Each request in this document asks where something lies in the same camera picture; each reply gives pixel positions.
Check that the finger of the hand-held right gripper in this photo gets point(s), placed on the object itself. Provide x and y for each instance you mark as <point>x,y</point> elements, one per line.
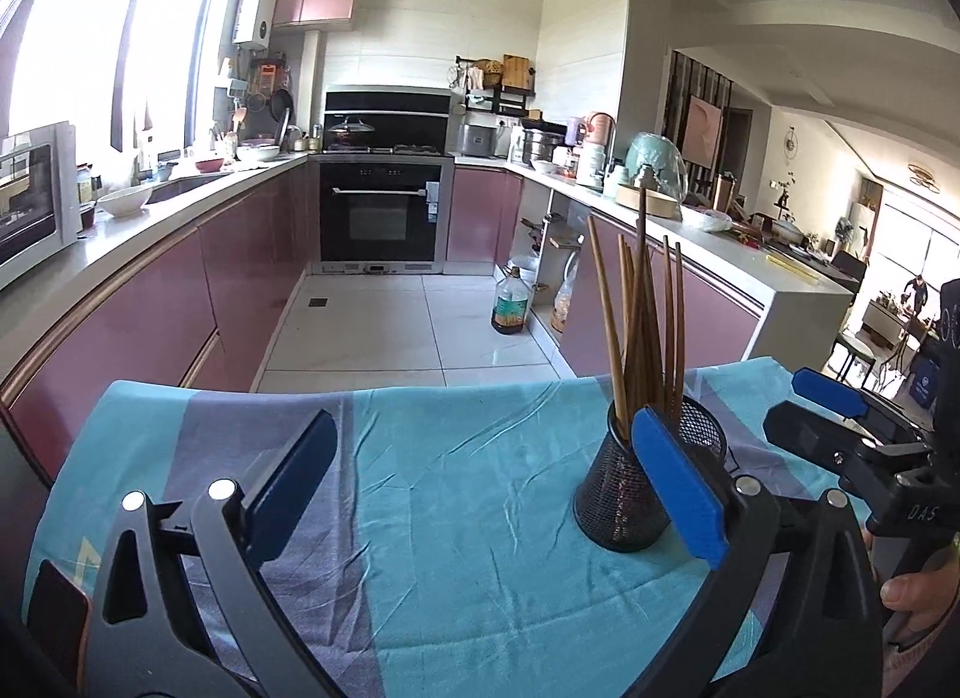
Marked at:
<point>802,432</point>
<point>825,387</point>

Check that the bunch of bamboo chopsticks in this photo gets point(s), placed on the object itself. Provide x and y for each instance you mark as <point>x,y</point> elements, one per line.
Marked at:
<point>641,353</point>

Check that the blue and grey tablecloth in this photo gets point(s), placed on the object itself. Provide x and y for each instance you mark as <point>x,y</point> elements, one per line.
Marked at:
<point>450,488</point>

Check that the yellow flat packet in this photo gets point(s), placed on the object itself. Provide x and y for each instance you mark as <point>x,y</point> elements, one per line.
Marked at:
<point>791,265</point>

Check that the teal mesh food cover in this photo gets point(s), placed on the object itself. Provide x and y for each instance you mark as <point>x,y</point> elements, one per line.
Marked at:
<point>660,158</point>

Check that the wooden cutting board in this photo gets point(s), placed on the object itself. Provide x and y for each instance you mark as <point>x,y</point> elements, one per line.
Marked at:
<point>517,72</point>

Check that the blue bin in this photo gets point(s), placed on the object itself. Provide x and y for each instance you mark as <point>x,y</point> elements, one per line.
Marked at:
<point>924,383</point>

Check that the clear plastic bag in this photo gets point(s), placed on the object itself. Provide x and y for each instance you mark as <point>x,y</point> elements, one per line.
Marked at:
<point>564,301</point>

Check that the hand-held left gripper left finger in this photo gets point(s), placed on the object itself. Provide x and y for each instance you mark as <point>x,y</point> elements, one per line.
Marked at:
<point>296,480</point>

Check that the large white bowl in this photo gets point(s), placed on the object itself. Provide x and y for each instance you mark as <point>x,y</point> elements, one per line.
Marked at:
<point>259,154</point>

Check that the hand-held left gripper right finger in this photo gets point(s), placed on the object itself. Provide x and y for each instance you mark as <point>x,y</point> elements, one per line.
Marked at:
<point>675,480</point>

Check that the wall clock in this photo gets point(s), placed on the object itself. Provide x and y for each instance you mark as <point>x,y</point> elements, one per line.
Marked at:
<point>788,143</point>

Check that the purple plastic jug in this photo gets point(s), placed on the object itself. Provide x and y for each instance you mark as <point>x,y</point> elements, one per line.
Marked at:
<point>574,132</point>

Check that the black built-in oven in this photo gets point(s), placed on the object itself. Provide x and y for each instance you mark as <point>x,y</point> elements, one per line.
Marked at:
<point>379,218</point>

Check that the steel stock pot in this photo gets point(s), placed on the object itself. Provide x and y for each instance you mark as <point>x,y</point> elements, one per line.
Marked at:
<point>544,147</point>

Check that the white water heater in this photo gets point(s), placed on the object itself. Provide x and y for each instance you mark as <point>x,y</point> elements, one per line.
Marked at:
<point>255,8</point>

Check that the pink base cabinets under window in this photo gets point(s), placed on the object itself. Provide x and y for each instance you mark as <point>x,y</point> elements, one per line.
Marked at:
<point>150,308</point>

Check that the plastic-wrapped bowl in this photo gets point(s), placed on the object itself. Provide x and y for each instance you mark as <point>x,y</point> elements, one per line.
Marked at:
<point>705,218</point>

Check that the black wall rack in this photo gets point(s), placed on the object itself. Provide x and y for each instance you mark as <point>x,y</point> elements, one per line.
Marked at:
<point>487,102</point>

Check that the person's right hand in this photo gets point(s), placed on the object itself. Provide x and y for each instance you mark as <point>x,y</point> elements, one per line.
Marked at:
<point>919,593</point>

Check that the glass-lidded pot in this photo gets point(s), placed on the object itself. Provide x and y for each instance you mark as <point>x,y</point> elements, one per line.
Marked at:
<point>350,132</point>

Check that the black mesh utensil holder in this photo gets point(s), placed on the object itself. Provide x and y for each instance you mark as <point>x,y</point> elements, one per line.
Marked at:
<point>622,495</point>

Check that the cooking oil bottle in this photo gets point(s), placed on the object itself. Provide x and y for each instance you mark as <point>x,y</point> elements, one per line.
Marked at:
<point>510,304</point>

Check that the steel kitchen sink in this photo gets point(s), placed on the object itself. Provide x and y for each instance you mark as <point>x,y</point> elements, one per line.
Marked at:
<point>184,187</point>

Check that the brown thermos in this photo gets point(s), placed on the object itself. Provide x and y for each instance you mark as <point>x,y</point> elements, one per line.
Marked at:
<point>724,192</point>

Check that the pink base cabinets with peninsula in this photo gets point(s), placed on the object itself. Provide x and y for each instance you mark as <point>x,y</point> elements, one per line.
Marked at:
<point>720,323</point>

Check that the white countertop oven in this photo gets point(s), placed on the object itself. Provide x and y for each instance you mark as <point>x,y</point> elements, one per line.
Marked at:
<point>30,203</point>

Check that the white jar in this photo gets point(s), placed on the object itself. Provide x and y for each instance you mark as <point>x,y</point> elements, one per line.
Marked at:
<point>590,164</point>

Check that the pink bowl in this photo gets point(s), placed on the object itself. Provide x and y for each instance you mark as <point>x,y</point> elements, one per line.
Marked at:
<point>210,164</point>

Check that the silver rice cooker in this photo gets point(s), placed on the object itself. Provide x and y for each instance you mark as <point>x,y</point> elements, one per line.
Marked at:
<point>477,139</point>

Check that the pink kettle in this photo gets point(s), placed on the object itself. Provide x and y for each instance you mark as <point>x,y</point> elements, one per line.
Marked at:
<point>598,127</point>

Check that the black range hood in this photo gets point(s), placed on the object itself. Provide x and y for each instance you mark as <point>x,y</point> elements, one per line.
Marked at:
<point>405,113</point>

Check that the round bamboo steamer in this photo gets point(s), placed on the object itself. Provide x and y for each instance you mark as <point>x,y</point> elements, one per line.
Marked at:
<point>660,202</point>

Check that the framed wall picture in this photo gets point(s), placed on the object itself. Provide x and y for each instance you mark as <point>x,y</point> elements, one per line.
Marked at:
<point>703,132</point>

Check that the green stool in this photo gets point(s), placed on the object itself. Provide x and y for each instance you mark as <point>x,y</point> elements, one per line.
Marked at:
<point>853,347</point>

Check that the kitchen window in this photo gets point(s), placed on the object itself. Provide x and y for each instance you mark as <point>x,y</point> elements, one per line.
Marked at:
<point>75,31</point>

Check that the hanging black pan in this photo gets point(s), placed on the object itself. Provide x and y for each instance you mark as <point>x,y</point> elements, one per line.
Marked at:
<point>282,107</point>

